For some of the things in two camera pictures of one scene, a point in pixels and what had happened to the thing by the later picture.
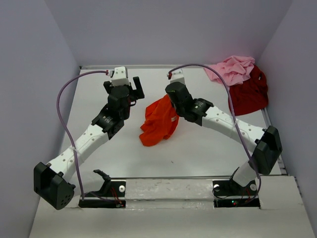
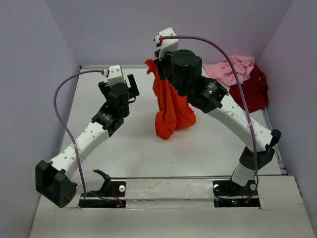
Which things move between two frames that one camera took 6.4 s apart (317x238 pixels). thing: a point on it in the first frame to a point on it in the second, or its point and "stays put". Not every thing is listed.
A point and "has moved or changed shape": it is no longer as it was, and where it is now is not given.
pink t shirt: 234,70 stays put
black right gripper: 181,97 to 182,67
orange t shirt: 161,120 has moved or changed shape
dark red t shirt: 252,94 stays put
